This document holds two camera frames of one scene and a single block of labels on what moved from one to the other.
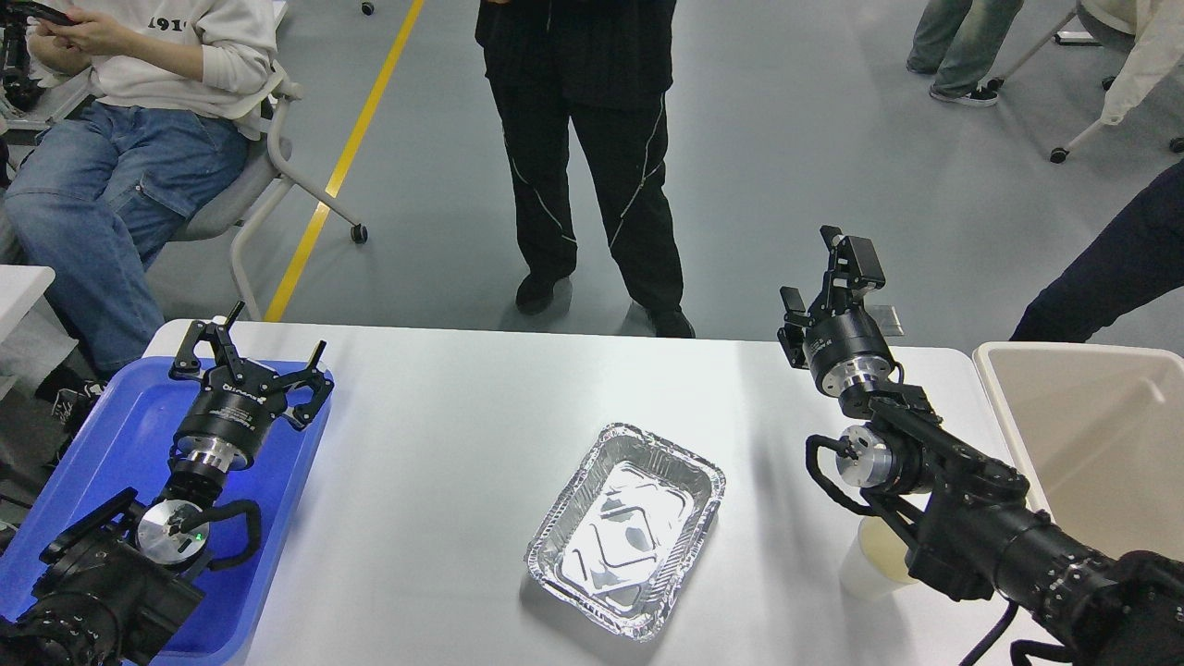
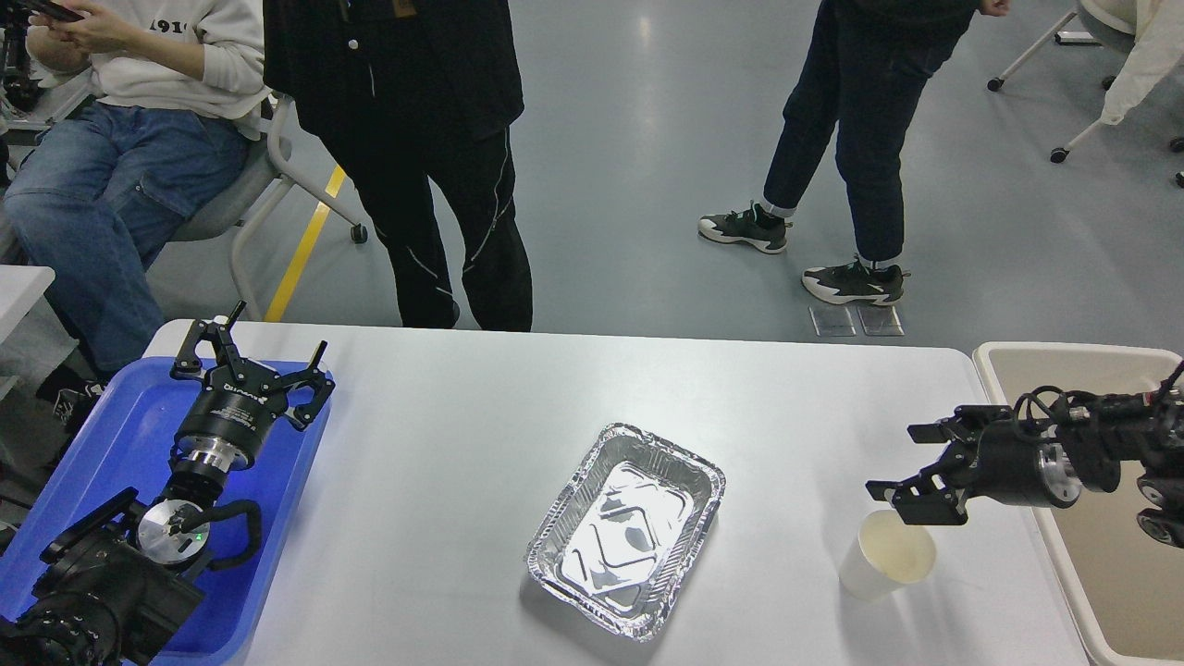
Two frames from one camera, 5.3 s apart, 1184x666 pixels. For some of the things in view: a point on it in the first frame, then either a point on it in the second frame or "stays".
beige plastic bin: (1097, 433) stays
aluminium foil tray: (622, 534) stays
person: (610, 65) -> (406, 96)
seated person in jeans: (154, 103) stays
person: (1134, 260) -> (862, 81)
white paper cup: (875, 567) stays
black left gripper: (226, 421) stays
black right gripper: (844, 346) -> (1012, 461)
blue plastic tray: (118, 436) stays
